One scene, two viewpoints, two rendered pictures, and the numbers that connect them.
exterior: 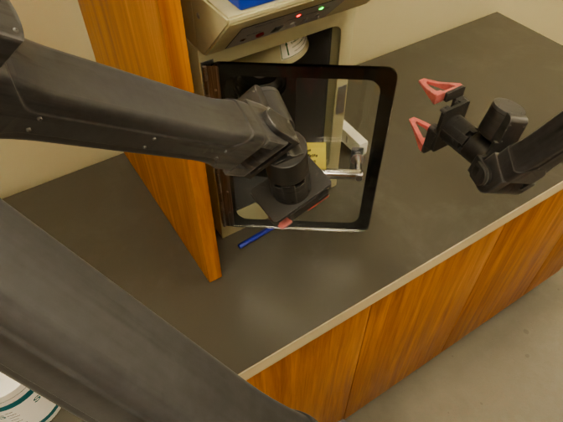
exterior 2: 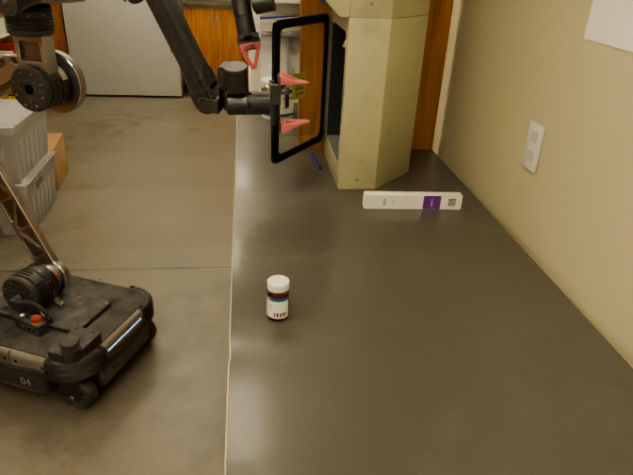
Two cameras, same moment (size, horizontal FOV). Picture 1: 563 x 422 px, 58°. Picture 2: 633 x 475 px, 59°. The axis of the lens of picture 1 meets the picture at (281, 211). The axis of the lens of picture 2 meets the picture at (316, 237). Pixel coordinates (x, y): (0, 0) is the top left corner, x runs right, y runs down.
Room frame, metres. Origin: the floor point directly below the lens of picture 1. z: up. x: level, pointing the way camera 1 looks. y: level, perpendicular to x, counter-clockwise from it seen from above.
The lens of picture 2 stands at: (1.48, -1.54, 1.56)
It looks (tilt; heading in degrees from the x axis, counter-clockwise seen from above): 27 degrees down; 115
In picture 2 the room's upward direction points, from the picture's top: 3 degrees clockwise
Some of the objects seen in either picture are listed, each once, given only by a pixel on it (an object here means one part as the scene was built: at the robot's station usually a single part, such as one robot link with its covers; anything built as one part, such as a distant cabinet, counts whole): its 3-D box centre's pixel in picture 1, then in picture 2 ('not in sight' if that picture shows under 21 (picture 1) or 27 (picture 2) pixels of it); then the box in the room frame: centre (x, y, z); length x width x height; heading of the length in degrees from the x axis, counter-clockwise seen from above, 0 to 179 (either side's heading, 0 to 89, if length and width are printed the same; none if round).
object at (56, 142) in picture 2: not in sight; (38, 161); (-1.86, 0.98, 0.14); 0.41 x 0.32 x 0.28; 129
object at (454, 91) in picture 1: (436, 98); (290, 88); (0.82, -0.30, 1.25); 0.09 x 0.07 x 0.07; 32
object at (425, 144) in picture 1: (427, 126); (291, 116); (0.82, -0.30, 1.18); 0.09 x 0.07 x 0.07; 32
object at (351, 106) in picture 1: (299, 159); (300, 88); (0.71, -0.03, 1.19); 0.30 x 0.01 x 0.40; 87
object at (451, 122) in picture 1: (457, 132); (262, 103); (0.76, -0.34, 1.21); 0.07 x 0.07 x 0.10; 32
